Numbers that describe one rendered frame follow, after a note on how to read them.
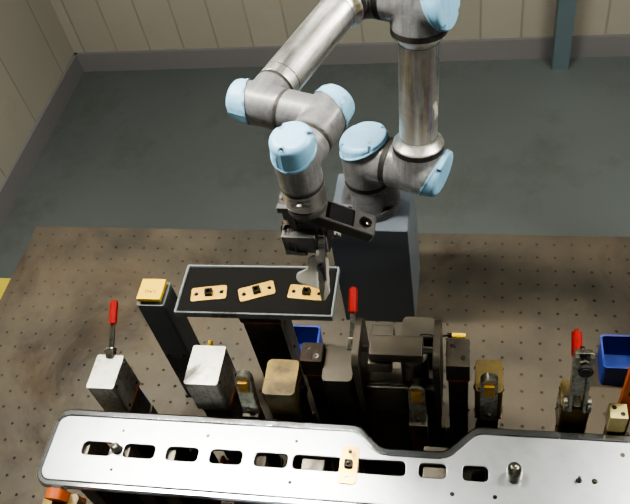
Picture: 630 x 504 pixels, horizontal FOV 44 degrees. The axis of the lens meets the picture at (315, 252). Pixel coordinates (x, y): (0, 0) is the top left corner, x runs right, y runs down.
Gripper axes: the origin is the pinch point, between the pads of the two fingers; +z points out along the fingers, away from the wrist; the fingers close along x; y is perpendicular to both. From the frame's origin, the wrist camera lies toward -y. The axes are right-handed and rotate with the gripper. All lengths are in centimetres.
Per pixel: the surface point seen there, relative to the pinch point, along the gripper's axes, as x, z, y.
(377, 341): 3.7, 20.2, -6.9
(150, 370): -10, 69, 66
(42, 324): -22, 70, 106
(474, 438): 14.8, 38.6, -27.3
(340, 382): 8.1, 31.3, 1.7
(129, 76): -231, 147, 177
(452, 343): -1.2, 27.2, -21.8
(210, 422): 17, 38, 31
